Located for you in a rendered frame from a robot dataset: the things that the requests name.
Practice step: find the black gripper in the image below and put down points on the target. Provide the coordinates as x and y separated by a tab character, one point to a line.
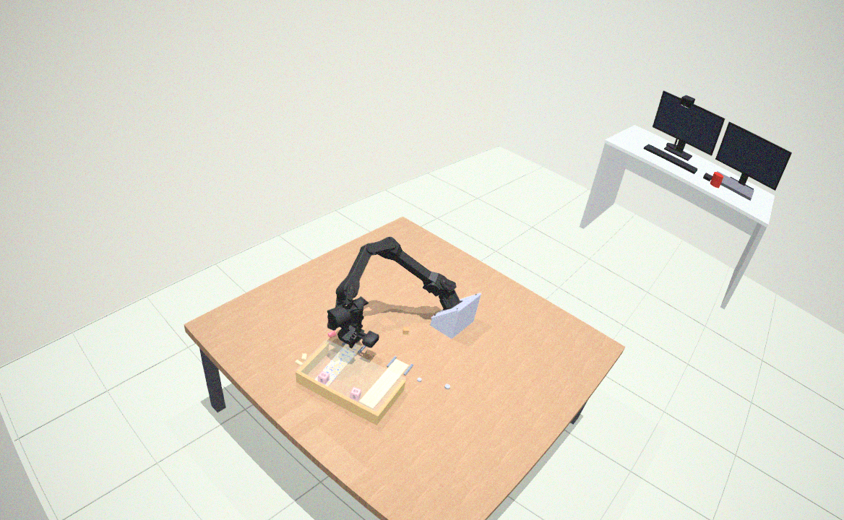
369	339

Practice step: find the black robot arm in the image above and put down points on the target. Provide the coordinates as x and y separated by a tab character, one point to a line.
346	309

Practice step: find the tan wooden open-top box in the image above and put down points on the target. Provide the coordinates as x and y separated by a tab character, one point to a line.
350	381

